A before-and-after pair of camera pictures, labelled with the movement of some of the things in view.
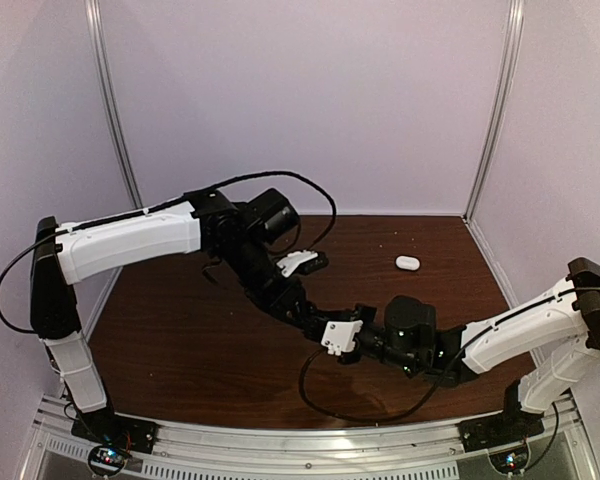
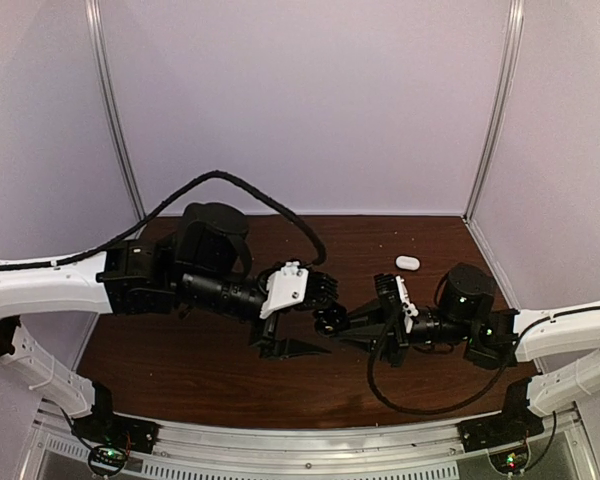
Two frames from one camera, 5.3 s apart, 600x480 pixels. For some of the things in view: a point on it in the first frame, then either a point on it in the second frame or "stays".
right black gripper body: [342, 362] to [397, 341]
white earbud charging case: [407, 262] stays
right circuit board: [510, 461] stays
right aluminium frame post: [513, 48] stays
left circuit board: [107, 459] stays
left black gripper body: [285, 294] to [271, 346]
